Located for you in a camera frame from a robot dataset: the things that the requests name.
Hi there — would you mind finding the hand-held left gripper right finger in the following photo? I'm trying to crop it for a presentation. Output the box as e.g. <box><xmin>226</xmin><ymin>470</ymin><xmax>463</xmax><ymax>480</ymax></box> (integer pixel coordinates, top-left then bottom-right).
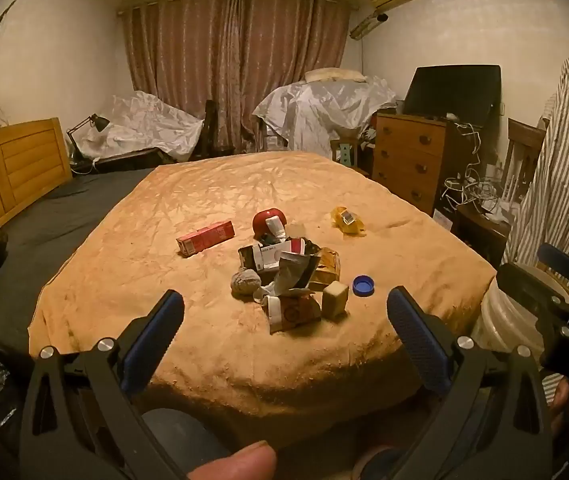
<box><xmin>386</xmin><ymin>286</ymin><xmax>554</xmax><ymax>480</ymax></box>

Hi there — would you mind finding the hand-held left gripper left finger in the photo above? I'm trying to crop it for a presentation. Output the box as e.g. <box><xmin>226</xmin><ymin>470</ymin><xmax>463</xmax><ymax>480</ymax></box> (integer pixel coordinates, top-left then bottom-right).
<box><xmin>18</xmin><ymin>289</ymin><xmax>188</xmax><ymax>480</ymax></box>

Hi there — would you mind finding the white plastic bucket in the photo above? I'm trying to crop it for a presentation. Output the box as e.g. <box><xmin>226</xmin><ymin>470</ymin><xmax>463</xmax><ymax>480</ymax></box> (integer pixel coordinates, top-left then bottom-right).
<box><xmin>471</xmin><ymin>259</ymin><xmax>569</xmax><ymax>362</ymax></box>

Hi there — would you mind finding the beige foam block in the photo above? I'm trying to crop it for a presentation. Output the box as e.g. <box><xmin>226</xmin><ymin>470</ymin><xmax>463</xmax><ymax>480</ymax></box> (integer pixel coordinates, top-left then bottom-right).
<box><xmin>321</xmin><ymin>280</ymin><xmax>351</xmax><ymax>319</ymax></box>

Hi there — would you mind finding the white terry towel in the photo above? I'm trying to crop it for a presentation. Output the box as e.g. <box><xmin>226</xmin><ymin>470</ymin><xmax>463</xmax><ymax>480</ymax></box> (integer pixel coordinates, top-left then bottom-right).
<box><xmin>228</xmin><ymin>268</ymin><xmax>262</xmax><ymax>301</ymax></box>

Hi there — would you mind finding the red cardboard carton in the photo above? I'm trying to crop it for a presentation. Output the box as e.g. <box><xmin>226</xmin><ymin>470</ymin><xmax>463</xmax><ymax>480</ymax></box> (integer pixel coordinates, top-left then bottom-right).
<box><xmin>175</xmin><ymin>219</ymin><xmax>236</xmax><ymax>259</ymax></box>

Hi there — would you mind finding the paper cup orange print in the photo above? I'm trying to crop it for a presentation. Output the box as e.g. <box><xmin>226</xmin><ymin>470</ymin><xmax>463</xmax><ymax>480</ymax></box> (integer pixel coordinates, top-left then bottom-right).
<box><xmin>262</xmin><ymin>292</ymin><xmax>323</xmax><ymax>335</ymax></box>

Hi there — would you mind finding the grey foil packet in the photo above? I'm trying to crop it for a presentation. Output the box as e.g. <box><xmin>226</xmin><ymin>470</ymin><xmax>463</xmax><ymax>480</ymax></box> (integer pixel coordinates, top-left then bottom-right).
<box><xmin>273</xmin><ymin>252</ymin><xmax>321</xmax><ymax>294</ymax></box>

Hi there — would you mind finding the white red box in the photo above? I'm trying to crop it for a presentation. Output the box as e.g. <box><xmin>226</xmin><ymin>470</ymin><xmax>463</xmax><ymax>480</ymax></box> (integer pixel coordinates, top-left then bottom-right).
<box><xmin>258</xmin><ymin>238</ymin><xmax>311</xmax><ymax>272</ymax></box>

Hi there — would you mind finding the person's right hand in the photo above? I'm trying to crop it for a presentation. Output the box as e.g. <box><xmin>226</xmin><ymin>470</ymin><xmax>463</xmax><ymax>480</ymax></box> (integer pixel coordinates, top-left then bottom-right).
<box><xmin>549</xmin><ymin>376</ymin><xmax>569</xmax><ymax>437</ymax></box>

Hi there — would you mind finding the person's left hand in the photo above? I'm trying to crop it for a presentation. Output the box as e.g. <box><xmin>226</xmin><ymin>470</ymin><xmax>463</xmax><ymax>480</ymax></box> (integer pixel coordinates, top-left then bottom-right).
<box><xmin>187</xmin><ymin>439</ymin><xmax>278</xmax><ymax>480</ymax></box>

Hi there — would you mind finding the blue bottle cap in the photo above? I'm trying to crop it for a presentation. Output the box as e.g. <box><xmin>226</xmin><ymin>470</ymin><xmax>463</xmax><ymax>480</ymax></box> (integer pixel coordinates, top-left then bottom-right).
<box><xmin>353</xmin><ymin>274</ymin><xmax>377</xmax><ymax>297</ymax></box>

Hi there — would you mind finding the dark wooden side table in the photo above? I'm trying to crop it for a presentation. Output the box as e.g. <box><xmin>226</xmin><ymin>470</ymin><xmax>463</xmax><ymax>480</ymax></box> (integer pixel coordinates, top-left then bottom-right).
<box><xmin>453</xmin><ymin>202</ymin><xmax>514</xmax><ymax>262</ymax></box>

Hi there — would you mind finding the striped cloth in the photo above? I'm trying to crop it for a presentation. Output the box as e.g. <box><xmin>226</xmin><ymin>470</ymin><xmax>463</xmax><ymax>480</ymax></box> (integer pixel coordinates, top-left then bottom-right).
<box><xmin>501</xmin><ymin>54</ymin><xmax>569</xmax><ymax>312</ymax></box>

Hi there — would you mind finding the gold brown packet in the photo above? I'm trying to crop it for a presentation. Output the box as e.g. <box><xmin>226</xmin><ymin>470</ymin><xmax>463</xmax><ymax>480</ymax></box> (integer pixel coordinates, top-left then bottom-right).
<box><xmin>313</xmin><ymin>248</ymin><xmax>342</xmax><ymax>287</ymax></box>

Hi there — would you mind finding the yellow plastic wrapper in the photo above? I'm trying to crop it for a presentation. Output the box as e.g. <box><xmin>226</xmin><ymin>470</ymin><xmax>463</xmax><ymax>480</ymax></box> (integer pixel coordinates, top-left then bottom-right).
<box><xmin>331</xmin><ymin>205</ymin><xmax>367</xmax><ymax>238</ymax></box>

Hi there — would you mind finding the dark grey bed sheet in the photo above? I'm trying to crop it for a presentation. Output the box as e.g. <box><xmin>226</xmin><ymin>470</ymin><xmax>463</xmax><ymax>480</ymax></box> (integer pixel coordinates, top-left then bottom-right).
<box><xmin>0</xmin><ymin>166</ymin><xmax>166</xmax><ymax>361</ymax></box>

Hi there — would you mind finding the red apple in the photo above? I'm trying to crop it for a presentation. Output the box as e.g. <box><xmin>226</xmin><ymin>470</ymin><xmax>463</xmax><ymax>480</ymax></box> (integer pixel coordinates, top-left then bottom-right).
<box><xmin>252</xmin><ymin>207</ymin><xmax>286</xmax><ymax>239</ymax></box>

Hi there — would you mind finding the wooden dresser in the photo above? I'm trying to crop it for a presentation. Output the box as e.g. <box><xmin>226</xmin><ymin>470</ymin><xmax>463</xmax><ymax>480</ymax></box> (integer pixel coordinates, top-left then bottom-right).
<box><xmin>373</xmin><ymin>112</ymin><xmax>461</xmax><ymax>217</ymax></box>

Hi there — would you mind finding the small wooden chair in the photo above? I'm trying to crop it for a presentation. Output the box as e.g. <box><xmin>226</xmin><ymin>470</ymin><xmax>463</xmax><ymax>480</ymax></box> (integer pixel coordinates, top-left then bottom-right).
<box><xmin>331</xmin><ymin>137</ymin><xmax>361</xmax><ymax>167</ymax></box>

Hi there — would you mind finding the black television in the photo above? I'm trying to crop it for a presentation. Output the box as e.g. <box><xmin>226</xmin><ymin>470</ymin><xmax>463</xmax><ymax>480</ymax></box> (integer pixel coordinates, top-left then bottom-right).
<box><xmin>403</xmin><ymin>64</ymin><xmax>503</xmax><ymax>129</ymax></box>

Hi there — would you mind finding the wooden headboard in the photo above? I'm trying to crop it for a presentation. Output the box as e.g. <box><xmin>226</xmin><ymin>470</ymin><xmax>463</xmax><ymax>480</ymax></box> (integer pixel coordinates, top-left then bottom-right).
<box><xmin>0</xmin><ymin>117</ymin><xmax>74</xmax><ymax>229</ymax></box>

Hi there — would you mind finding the white plastic cover sheet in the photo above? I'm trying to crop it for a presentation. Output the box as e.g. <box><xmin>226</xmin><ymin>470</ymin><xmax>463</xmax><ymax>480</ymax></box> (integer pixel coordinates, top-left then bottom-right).
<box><xmin>71</xmin><ymin>90</ymin><xmax>206</xmax><ymax>162</ymax></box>
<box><xmin>253</xmin><ymin>75</ymin><xmax>397</xmax><ymax>154</ymax></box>

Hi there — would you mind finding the black desk lamp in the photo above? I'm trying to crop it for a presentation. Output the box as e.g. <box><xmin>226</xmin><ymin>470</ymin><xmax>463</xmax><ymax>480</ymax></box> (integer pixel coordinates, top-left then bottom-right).
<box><xmin>66</xmin><ymin>113</ymin><xmax>112</xmax><ymax>162</ymax></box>

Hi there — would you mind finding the cream pillow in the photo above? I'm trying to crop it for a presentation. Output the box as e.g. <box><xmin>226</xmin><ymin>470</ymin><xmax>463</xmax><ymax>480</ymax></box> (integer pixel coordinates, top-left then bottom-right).
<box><xmin>305</xmin><ymin>67</ymin><xmax>368</xmax><ymax>84</ymax></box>

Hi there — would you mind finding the pink brown curtain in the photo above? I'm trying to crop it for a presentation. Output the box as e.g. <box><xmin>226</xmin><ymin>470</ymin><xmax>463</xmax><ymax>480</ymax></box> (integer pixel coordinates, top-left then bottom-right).
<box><xmin>118</xmin><ymin>0</ymin><xmax>353</xmax><ymax>162</ymax></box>

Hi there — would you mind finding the tangle of white cables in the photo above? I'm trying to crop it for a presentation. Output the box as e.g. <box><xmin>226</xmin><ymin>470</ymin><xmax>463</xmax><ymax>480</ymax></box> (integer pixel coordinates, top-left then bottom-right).
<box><xmin>443</xmin><ymin>120</ymin><xmax>511</xmax><ymax>217</ymax></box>

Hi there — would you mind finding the beige wall fixture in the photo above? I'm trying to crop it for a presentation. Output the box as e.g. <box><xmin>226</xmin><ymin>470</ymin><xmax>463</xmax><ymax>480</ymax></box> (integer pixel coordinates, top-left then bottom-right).
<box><xmin>349</xmin><ymin>9</ymin><xmax>391</xmax><ymax>41</ymax></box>

